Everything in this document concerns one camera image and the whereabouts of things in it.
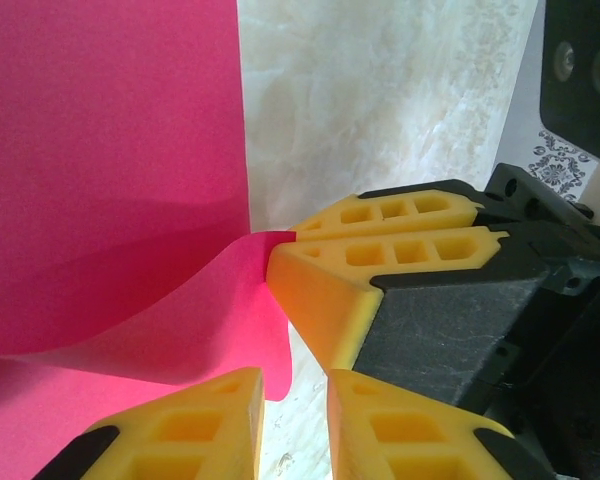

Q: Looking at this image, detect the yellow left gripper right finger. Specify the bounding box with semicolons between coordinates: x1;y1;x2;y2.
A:
327;368;556;480

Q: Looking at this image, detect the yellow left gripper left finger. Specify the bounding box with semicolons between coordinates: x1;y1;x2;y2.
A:
32;367;266;480

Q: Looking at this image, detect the pink square paper sheet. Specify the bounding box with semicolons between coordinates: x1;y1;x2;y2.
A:
0;0;297;480

